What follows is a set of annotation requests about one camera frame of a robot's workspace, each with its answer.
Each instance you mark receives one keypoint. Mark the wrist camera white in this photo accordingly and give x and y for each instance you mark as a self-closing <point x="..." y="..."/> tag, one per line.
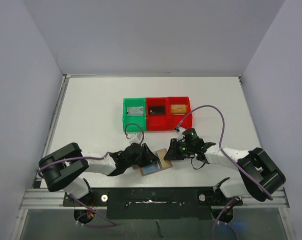
<point x="179" y="130"/>
<point x="135" y="138"/>

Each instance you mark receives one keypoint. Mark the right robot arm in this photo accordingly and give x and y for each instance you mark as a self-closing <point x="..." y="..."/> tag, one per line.
<point x="259" y="176"/>

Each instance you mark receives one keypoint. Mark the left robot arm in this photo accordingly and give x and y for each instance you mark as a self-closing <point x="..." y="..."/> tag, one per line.
<point x="61" y="169"/>

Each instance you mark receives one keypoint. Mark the brown leather card holder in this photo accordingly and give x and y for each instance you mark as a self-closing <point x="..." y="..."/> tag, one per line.
<point x="139" y="169"/>

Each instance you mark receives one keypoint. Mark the silver credit card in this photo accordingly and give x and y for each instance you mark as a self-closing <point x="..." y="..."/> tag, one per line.
<point x="135" y="111"/>

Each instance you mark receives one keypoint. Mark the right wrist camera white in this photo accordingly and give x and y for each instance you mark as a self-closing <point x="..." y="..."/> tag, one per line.
<point x="179" y="130"/>

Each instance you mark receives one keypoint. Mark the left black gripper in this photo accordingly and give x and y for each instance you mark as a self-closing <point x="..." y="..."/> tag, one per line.
<point x="146" y="156"/>

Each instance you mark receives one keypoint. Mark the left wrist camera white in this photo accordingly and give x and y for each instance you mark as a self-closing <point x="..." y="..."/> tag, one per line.
<point x="135" y="138"/>

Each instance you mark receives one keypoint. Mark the red plastic double bin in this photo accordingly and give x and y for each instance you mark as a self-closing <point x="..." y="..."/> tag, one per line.
<point x="168" y="121"/>

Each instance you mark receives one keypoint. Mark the black credit card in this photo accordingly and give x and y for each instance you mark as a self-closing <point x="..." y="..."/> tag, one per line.
<point x="156" y="110"/>

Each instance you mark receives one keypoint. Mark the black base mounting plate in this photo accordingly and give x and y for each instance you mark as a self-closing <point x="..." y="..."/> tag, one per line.
<point x="157" y="203"/>

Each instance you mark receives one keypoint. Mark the gold credit card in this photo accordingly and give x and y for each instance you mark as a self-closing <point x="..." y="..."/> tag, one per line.
<point x="180" y="109"/>

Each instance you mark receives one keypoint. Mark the gold striped card in holder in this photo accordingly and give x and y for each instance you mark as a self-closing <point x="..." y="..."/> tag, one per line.
<point x="162" y="163"/>

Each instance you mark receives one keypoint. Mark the green plastic bin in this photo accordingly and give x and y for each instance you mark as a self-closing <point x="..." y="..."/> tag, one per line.
<point x="132" y="120"/>

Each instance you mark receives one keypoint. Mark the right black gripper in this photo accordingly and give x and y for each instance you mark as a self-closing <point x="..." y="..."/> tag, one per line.
<point x="177" y="149"/>

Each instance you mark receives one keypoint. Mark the blue credit card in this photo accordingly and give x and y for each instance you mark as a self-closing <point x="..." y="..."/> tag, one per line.
<point x="150" y="169"/>

